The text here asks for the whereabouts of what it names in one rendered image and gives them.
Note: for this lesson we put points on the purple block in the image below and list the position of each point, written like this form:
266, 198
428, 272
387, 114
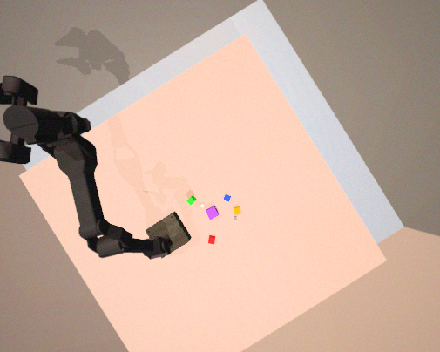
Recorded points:
212, 212

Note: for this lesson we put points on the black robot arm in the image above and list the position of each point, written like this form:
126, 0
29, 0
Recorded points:
58, 133

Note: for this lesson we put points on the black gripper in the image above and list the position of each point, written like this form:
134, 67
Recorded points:
15, 91

